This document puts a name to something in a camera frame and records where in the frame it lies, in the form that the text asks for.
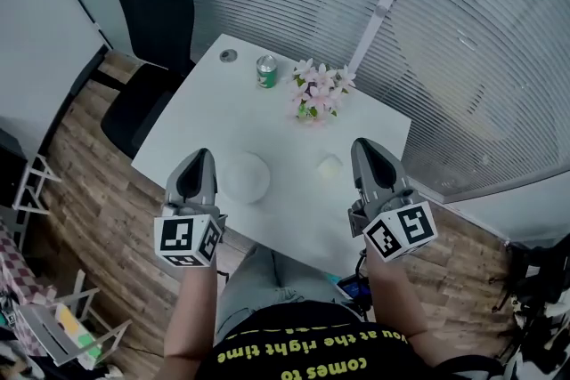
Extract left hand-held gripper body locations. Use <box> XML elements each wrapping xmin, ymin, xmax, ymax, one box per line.
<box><xmin>154</xmin><ymin>200</ymin><xmax>229</xmax><ymax>269</ymax></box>

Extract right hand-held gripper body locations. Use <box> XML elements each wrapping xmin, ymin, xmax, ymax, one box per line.
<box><xmin>347</xmin><ymin>190</ymin><xmax>438</xmax><ymax>260</ymax></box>

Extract white cylindrical object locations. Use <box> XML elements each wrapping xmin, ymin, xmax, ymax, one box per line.
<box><xmin>315</xmin><ymin>151</ymin><xmax>344</xmax><ymax>179</ymax></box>

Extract person's right forearm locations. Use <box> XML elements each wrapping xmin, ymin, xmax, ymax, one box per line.
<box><xmin>364</xmin><ymin>251</ymin><xmax>436</xmax><ymax>368</ymax></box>

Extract person's left forearm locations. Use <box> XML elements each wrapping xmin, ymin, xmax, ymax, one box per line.
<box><xmin>162</xmin><ymin>264</ymin><xmax>222</xmax><ymax>380</ymax></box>

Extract white square table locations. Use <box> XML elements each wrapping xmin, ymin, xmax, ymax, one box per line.
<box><xmin>130</xmin><ymin>33</ymin><xmax>411</xmax><ymax>279</ymax></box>

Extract white round plate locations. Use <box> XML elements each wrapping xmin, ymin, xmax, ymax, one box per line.
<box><xmin>221</xmin><ymin>151</ymin><xmax>272</xmax><ymax>205</ymax></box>

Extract black device with blue screen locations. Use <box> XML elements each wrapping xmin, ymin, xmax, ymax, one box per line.
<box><xmin>337</xmin><ymin>273</ymin><xmax>373</xmax><ymax>317</ymax></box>

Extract pink artificial flowers in vase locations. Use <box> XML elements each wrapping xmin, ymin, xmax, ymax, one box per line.
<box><xmin>288</xmin><ymin>57</ymin><xmax>357</xmax><ymax>126</ymax></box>

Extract person's legs in grey jeans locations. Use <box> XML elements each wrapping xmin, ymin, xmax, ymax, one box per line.
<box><xmin>216</xmin><ymin>245</ymin><xmax>362</xmax><ymax>344</ymax></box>

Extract green drink can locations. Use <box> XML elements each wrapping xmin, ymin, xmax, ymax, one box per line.
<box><xmin>256</xmin><ymin>54</ymin><xmax>279</xmax><ymax>89</ymax></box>

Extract black office chair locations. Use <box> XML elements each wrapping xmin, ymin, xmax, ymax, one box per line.
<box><xmin>100</xmin><ymin>0</ymin><xmax>197</xmax><ymax>160</ymax></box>
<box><xmin>489</xmin><ymin>233</ymin><xmax>570</xmax><ymax>377</ymax></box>

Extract green flat item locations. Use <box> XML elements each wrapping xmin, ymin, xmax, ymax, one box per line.
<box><xmin>75</xmin><ymin>331</ymin><xmax>103</xmax><ymax>352</ymax></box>

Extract yellow flat item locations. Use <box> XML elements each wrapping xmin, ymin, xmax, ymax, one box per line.
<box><xmin>55</xmin><ymin>303</ymin><xmax>81</xmax><ymax>337</ymax></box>

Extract white fridge stand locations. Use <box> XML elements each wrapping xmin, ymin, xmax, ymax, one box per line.
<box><xmin>12</xmin><ymin>153</ymin><xmax>62</xmax><ymax>217</ymax></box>

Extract black printed t-shirt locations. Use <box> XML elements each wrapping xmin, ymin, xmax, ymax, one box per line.
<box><xmin>207</xmin><ymin>301</ymin><xmax>504</xmax><ymax>380</ymax></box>

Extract pink checkered tablecloth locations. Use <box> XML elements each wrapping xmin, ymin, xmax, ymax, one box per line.
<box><xmin>0</xmin><ymin>220</ymin><xmax>59</xmax><ymax>308</ymax></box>

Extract black mini fridge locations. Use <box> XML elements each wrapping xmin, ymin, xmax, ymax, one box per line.
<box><xmin>0</xmin><ymin>128</ymin><xmax>29</xmax><ymax>210</ymax></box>

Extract white wooden chair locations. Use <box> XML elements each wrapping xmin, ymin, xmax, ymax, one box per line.
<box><xmin>17</xmin><ymin>269</ymin><xmax>133</xmax><ymax>370</ymax></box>

